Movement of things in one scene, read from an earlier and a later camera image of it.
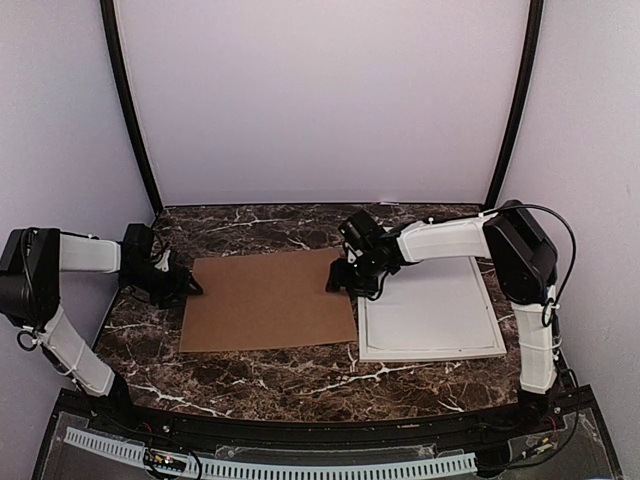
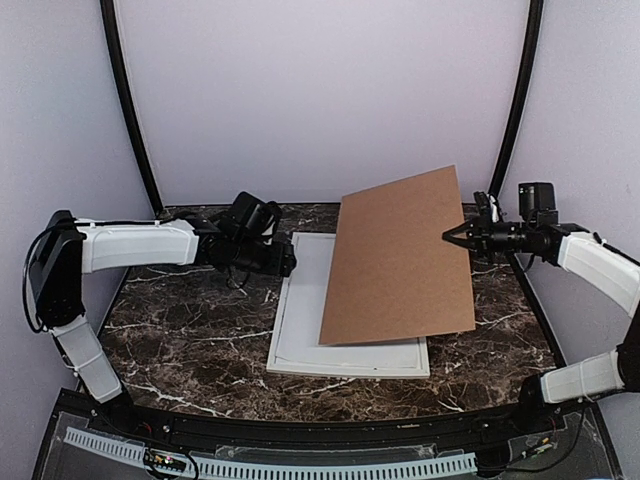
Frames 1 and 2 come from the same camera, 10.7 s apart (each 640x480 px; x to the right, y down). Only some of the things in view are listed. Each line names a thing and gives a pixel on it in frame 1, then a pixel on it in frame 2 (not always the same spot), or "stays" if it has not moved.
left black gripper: x=179 y=285 to x=279 y=264
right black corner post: x=534 y=26 stays
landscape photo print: x=434 y=304 to x=300 y=319
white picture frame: x=429 y=310 to x=296 y=330
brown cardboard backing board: x=265 y=300 to x=392 y=273
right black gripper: x=337 y=278 to x=482 y=240
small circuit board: x=165 y=460 stays
